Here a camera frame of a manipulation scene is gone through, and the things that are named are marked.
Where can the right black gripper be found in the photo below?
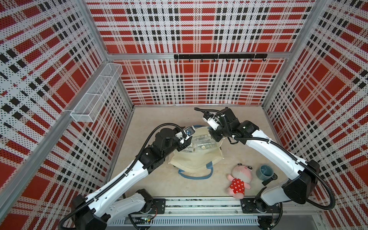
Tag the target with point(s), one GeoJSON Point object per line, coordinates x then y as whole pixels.
{"type": "Point", "coordinates": [212, 133]}

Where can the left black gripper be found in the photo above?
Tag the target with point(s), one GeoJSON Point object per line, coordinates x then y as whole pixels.
{"type": "Point", "coordinates": [182, 146]}

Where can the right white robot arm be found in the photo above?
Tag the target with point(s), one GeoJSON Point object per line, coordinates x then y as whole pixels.
{"type": "Point", "coordinates": [302, 175]}

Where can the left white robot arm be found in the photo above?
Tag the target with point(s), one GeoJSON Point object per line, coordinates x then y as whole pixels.
{"type": "Point", "coordinates": [90, 212]}

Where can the compass set case in bag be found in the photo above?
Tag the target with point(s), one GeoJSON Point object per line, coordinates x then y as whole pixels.
{"type": "Point", "coordinates": [190, 150]}

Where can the pink plush toy red dress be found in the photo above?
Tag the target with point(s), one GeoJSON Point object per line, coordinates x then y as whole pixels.
{"type": "Point", "coordinates": [240, 179]}

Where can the teal ceramic cup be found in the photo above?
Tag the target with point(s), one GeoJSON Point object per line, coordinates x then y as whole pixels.
{"type": "Point", "coordinates": [264, 172]}

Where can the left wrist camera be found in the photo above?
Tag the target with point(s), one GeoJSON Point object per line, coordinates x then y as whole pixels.
{"type": "Point", "coordinates": [189, 131]}

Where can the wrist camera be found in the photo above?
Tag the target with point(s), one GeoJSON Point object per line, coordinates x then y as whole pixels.
{"type": "Point", "coordinates": [211, 122]}
{"type": "Point", "coordinates": [189, 131]}

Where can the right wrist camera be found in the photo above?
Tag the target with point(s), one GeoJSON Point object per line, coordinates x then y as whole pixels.
{"type": "Point", "coordinates": [211, 122]}

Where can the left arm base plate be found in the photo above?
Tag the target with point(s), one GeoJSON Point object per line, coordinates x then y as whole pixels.
{"type": "Point", "coordinates": [156, 205]}

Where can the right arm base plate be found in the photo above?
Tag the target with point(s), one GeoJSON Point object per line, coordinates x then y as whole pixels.
{"type": "Point", "coordinates": [251, 205]}

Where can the black wall hook rail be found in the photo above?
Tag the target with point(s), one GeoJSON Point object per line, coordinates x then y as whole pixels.
{"type": "Point", "coordinates": [220, 56]}

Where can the white wire mesh basket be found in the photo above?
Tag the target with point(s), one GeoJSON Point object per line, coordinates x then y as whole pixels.
{"type": "Point", "coordinates": [89, 107]}

